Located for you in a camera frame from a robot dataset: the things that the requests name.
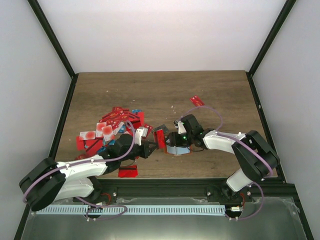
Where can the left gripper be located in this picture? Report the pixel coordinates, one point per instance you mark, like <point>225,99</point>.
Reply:
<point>147,152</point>

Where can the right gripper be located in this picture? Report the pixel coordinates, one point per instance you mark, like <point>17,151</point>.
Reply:
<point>174,140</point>

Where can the red card vertical stripe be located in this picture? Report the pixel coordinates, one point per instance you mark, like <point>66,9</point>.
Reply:
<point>159,138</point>

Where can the brown leather card holder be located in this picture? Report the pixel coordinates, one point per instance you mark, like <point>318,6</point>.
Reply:
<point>176,150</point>

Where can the black VIP card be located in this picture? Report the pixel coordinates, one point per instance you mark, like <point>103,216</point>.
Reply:
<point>160,127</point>

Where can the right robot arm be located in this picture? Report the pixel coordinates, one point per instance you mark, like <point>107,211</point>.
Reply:
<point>255,156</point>

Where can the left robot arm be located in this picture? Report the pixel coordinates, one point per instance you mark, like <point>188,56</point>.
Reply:
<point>52,181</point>

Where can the red card horizontal stripe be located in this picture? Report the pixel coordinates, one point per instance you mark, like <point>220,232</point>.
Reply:
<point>130,171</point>

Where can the lone red VIP card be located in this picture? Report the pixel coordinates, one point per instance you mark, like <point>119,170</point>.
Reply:
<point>196,101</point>

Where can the white card red circle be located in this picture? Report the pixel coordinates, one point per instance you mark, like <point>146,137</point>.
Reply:
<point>108,133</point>

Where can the red VIP card top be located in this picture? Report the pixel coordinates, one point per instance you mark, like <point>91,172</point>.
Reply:
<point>115,113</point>

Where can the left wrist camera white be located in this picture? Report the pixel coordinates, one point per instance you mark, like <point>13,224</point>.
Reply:
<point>140,133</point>

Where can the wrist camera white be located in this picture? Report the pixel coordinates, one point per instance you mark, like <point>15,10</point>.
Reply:
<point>140,133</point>
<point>180,127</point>

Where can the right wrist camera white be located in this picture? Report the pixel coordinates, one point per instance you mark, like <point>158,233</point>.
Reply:
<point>180,127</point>

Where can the light blue slotted rail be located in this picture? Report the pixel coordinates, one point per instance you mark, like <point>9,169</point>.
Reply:
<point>206,210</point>

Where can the black frame front beam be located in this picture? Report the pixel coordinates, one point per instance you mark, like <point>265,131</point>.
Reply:
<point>213,189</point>

